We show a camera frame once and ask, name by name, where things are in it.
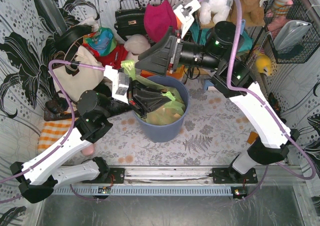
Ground cream canvas tote bag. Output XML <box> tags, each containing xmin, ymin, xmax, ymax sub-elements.
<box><xmin>53</xmin><ymin>46</ymin><xmax>104</xmax><ymax>102</ymax></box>

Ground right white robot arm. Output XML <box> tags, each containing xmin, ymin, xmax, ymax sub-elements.
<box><xmin>135</xmin><ymin>21</ymin><xmax>292</xmax><ymax>182</ymax></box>

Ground pink eyeglass case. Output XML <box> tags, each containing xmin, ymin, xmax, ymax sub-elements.
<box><xmin>81</xmin><ymin>144</ymin><xmax>95</xmax><ymax>156</ymax></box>

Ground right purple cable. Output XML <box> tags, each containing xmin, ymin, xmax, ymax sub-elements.
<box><xmin>197</xmin><ymin>0</ymin><xmax>317</xmax><ymax>181</ymax></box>

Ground blue plastic trash bin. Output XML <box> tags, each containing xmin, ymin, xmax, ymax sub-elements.
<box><xmin>133</xmin><ymin>75</ymin><xmax>190</xmax><ymax>143</ymax></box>

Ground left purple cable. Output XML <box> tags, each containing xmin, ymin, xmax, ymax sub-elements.
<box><xmin>0</xmin><ymin>59</ymin><xmax>107</xmax><ymax>204</ymax></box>

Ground black leather handbag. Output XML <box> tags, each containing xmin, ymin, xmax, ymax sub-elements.
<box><xmin>114</xmin><ymin>0</ymin><xmax>147</xmax><ymax>41</ymax></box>

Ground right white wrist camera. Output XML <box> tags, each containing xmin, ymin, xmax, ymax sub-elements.
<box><xmin>173</xmin><ymin>0</ymin><xmax>201</xmax><ymax>39</ymax></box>

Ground purple cable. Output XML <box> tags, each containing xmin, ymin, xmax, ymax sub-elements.
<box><xmin>0</xmin><ymin>59</ymin><xmax>107</xmax><ymax>204</ymax></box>
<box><xmin>197</xmin><ymin>0</ymin><xmax>317</xmax><ymax>181</ymax></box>

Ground dark butterfly toy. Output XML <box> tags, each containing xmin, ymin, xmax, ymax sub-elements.
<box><xmin>267</xmin><ymin>92</ymin><xmax>281</xmax><ymax>118</ymax></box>

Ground orange checkered towel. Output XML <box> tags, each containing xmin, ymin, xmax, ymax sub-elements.
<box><xmin>37</xmin><ymin>119</ymin><xmax>72</xmax><ymax>153</ymax></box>

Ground black wire basket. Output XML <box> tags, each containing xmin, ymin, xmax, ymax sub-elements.
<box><xmin>264</xmin><ymin>0</ymin><xmax>320</xmax><ymax>64</ymax></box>

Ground black round hat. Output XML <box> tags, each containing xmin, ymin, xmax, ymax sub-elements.
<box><xmin>54</xmin><ymin>25</ymin><xmax>93</xmax><ymax>52</ymax></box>

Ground silver foil pouch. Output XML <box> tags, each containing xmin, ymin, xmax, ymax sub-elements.
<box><xmin>273</xmin><ymin>20</ymin><xmax>312</xmax><ymax>51</ymax></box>

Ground red folded cloth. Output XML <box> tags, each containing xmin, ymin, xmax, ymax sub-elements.
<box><xmin>96</xmin><ymin>44</ymin><xmax>128</xmax><ymax>70</ymax></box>

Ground purple and orange sock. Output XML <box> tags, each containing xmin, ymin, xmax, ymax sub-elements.
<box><xmin>247</xmin><ymin>131</ymin><xmax>259</xmax><ymax>145</ymax></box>

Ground brown teddy bear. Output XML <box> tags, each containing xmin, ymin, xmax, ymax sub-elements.
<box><xmin>240</xmin><ymin>0</ymin><xmax>267</xmax><ymax>26</ymax></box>

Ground large white sheep plush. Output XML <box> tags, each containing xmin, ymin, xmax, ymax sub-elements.
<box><xmin>124</xmin><ymin>34</ymin><xmax>151</xmax><ymax>62</ymax></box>

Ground teal folded cloth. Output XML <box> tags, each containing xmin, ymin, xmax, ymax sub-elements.
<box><xmin>187</xmin><ymin>22</ymin><xmax>254</xmax><ymax>54</ymax></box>

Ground green plastic trash bag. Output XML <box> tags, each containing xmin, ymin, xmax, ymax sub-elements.
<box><xmin>120</xmin><ymin>60</ymin><xmax>187</xmax><ymax>126</ymax></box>

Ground yellow duck plush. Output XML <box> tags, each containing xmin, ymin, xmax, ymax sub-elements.
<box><xmin>253</xmin><ymin>47</ymin><xmax>272</xmax><ymax>76</ymax></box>

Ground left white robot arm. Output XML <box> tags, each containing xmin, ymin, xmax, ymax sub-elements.
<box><xmin>10</xmin><ymin>80</ymin><xmax>174</xmax><ymax>203</ymax></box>

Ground magenta hanging cloth bag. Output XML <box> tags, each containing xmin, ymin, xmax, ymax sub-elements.
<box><xmin>143</xmin><ymin>0</ymin><xmax>178</xmax><ymax>43</ymax></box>

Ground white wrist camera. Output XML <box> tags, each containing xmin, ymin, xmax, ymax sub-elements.
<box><xmin>173</xmin><ymin>0</ymin><xmax>201</xmax><ymax>39</ymax></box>
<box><xmin>103</xmin><ymin>66</ymin><xmax>130</xmax><ymax>104</ymax></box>

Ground white dog plush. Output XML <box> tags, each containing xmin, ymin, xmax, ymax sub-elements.
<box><xmin>199</xmin><ymin>0</ymin><xmax>234</xmax><ymax>25</ymax></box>

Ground colourful rainbow bag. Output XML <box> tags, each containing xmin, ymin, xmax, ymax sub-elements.
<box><xmin>82</xmin><ymin>27</ymin><xmax>117</xmax><ymax>57</ymax></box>

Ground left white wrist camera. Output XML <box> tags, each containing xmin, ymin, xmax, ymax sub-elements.
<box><xmin>103</xmin><ymin>66</ymin><xmax>130</xmax><ymax>104</ymax></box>

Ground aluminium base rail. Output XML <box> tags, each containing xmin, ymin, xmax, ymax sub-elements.
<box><xmin>53</xmin><ymin>166</ymin><xmax>258</xmax><ymax>197</ymax></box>

